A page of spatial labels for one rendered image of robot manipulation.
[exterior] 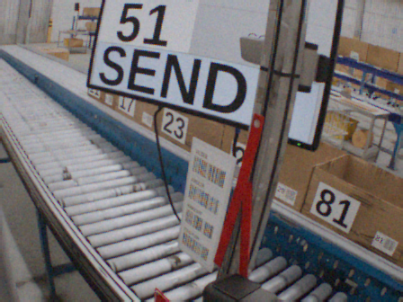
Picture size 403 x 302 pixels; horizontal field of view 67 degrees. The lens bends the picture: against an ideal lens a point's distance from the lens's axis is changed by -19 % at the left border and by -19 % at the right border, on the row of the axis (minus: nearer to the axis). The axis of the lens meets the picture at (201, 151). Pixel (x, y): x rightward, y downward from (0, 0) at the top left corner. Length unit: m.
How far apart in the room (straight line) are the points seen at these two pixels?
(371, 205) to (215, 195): 0.63
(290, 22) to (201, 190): 0.27
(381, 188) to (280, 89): 0.96
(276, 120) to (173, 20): 0.30
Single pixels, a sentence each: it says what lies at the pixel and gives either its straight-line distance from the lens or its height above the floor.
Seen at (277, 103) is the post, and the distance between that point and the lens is 0.43.
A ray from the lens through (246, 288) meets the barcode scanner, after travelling 0.50.
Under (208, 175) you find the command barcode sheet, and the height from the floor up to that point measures 1.20.
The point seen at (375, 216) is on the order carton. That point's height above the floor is 1.00.
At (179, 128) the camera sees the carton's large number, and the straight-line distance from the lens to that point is 1.51.
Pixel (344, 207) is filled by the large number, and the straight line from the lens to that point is 1.09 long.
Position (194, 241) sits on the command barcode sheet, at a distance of 0.58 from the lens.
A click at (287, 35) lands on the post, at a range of 0.42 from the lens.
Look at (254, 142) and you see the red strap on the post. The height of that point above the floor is 1.28.
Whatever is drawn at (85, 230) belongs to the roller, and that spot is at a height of 0.75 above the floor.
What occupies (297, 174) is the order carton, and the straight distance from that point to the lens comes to 1.15.
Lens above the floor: 1.41
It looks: 20 degrees down
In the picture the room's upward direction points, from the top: 9 degrees clockwise
